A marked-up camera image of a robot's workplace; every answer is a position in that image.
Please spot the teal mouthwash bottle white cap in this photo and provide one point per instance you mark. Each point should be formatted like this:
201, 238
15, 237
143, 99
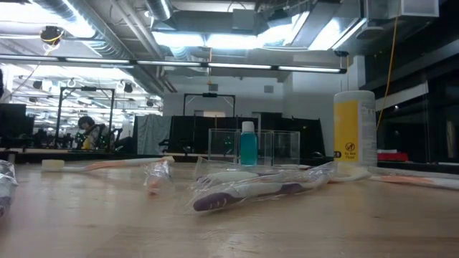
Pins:
248, 147

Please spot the clear acrylic organizer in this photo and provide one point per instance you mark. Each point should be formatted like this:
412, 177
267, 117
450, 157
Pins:
287, 147

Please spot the small plastic wrapper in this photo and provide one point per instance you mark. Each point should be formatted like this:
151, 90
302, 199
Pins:
157, 177

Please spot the orange white toothbrush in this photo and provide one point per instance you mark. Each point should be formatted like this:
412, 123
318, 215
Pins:
107, 165

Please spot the plastic at edge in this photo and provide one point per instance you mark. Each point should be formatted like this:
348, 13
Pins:
6, 186

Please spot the black partition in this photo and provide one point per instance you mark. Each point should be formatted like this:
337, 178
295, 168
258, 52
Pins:
190, 132

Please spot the grey curtain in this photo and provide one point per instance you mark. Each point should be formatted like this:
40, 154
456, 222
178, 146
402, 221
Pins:
152, 134

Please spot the black bar with light tubes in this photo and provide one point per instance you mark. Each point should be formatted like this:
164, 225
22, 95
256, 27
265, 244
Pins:
168, 63

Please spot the black ceiling spotlight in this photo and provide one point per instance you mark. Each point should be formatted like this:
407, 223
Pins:
128, 87
37, 84

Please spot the grey ceiling box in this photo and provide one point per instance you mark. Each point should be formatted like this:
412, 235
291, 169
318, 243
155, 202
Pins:
244, 19

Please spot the white yellow wipes canister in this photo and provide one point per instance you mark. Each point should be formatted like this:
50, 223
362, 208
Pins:
365, 129

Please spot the person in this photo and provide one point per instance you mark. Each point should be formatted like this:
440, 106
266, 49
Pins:
91, 132

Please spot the red box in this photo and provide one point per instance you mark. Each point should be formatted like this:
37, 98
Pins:
392, 157

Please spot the black background monitor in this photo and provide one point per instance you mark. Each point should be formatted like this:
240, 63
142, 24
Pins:
12, 120

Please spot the white ceiling vent box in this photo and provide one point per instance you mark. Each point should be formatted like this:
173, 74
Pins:
419, 8

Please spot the black gantry frame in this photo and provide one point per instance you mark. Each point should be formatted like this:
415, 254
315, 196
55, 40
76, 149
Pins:
86, 89
209, 95

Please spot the grey wall vent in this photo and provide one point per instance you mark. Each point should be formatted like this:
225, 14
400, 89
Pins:
268, 89
213, 87

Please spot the corrugated silver air duct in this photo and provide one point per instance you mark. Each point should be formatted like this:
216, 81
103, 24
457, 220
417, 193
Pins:
107, 43

